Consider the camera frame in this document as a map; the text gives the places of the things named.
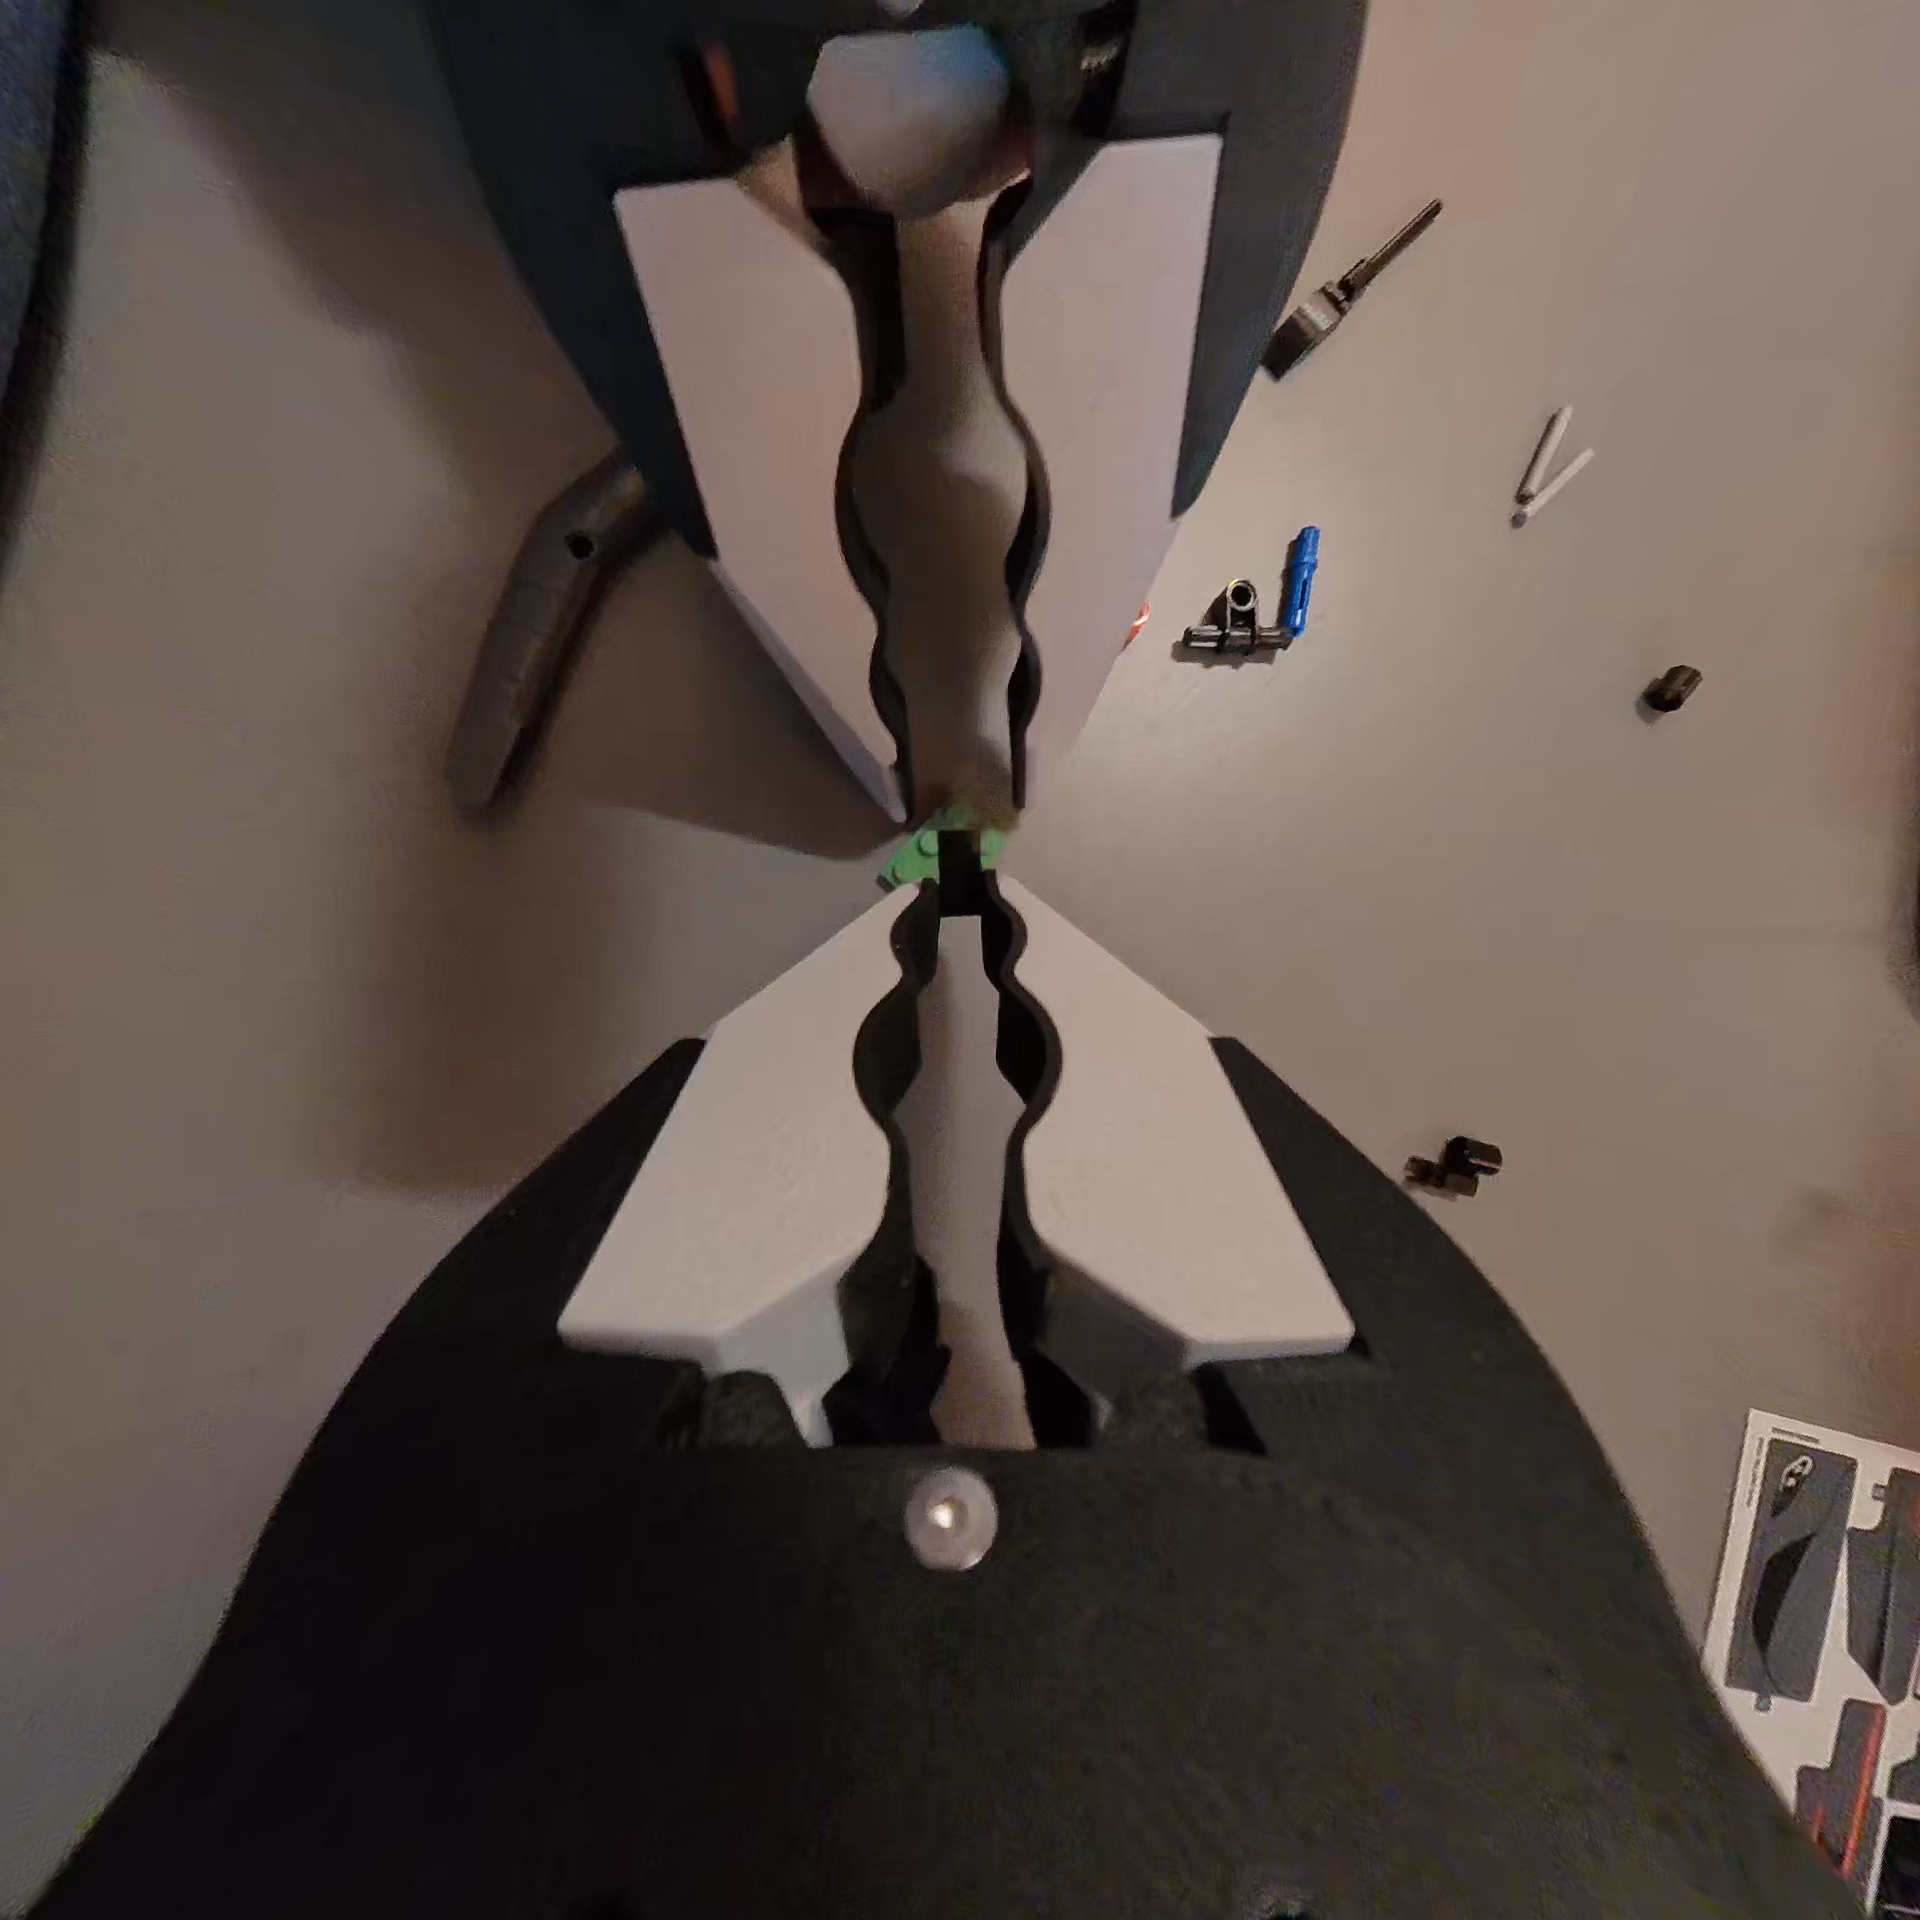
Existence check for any black lego axle with lever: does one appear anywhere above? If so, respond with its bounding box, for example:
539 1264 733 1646
1261 200 1447 379

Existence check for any black lego axle connector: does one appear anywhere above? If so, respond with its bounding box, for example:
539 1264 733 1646
1178 582 1295 662

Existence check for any green lego plate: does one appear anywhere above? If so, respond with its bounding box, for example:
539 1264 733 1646
875 803 1011 893

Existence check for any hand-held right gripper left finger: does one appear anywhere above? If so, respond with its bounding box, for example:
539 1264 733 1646
555 880 950 1450

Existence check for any sticker sheet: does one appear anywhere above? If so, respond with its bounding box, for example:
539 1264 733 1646
1701 1407 1920 1914

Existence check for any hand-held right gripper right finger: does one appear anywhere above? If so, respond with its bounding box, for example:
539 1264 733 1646
975 873 1357 1450

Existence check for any grey curved lego panel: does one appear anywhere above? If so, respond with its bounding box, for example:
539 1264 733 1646
444 451 661 820

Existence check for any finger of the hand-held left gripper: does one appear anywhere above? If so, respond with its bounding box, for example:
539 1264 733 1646
609 178 916 824
984 130 1225 824

